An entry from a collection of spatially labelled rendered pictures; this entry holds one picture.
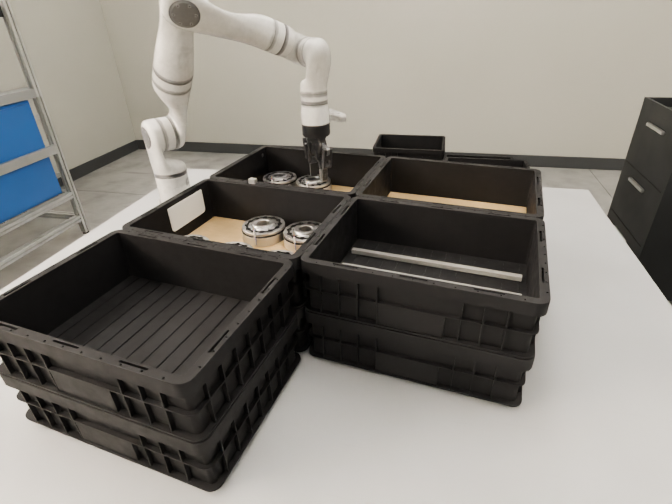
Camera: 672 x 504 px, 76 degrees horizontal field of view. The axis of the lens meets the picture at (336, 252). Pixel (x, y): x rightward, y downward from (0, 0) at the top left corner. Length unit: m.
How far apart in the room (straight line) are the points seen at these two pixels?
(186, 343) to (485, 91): 3.58
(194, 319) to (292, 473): 0.31
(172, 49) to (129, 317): 0.61
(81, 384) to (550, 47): 3.84
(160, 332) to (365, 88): 3.49
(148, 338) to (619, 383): 0.84
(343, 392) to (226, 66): 3.90
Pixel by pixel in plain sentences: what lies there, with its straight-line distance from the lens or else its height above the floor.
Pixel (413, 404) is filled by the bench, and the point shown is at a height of 0.70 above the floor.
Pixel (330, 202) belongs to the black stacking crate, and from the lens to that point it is 1.00.
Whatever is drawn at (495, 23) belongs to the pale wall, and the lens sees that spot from 3.99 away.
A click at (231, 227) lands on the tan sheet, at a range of 1.11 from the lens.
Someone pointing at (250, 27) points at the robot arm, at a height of 1.27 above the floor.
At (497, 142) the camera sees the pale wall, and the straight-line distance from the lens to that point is 4.15.
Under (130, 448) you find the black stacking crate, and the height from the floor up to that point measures 0.74.
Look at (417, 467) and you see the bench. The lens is 0.74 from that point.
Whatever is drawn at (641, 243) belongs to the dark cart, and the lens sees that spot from 2.27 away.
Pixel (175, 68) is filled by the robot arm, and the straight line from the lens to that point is 1.14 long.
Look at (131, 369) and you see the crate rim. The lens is 0.60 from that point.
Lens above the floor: 1.31
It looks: 30 degrees down
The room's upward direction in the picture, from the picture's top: 2 degrees counter-clockwise
